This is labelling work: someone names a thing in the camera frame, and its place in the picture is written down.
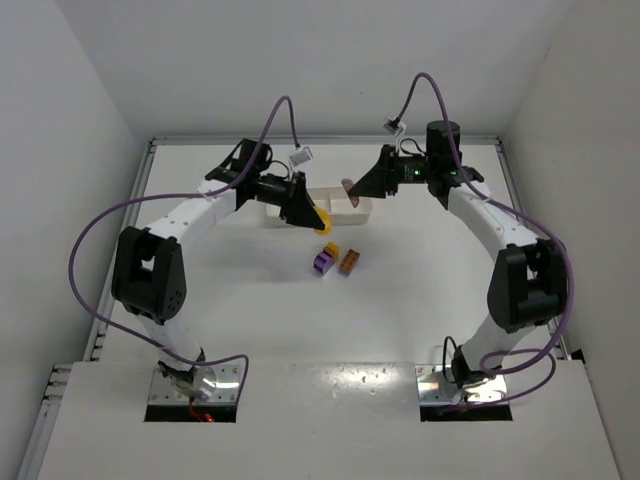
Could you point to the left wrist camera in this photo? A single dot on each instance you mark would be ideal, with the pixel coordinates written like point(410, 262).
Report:
point(300, 156)

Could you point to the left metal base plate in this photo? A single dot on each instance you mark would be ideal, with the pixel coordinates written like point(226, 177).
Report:
point(217, 385)

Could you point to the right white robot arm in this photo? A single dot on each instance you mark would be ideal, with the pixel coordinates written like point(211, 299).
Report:
point(528, 285)

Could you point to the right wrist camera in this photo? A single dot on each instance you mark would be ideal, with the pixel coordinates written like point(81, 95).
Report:
point(395, 127)

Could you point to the purple curved lego piece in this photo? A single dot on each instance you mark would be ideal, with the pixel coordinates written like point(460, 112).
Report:
point(323, 262)

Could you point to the white three-compartment tray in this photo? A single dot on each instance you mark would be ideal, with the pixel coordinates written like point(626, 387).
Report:
point(332, 199)

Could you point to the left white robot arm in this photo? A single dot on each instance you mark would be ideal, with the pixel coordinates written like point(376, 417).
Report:
point(149, 278)

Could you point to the brown lego brick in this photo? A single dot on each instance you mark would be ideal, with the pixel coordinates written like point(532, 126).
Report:
point(348, 262)

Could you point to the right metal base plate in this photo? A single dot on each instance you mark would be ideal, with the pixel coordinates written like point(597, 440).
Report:
point(435, 391)

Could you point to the small yellow lego brick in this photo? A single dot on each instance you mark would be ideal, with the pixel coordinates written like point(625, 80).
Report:
point(332, 249)

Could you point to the metal base plate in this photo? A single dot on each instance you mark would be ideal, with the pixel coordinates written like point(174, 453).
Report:
point(217, 385)
point(435, 391)

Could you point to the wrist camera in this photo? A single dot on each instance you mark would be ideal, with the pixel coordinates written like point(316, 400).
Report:
point(395, 127)
point(300, 156)

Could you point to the purple lego plate brick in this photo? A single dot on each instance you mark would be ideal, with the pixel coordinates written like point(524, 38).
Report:
point(348, 185)

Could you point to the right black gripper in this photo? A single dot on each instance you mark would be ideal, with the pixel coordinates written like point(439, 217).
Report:
point(390, 170)

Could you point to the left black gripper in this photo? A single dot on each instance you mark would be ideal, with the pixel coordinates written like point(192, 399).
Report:
point(295, 197)

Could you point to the yellow butterfly lego brick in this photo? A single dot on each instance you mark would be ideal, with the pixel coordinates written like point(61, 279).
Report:
point(326, 221)

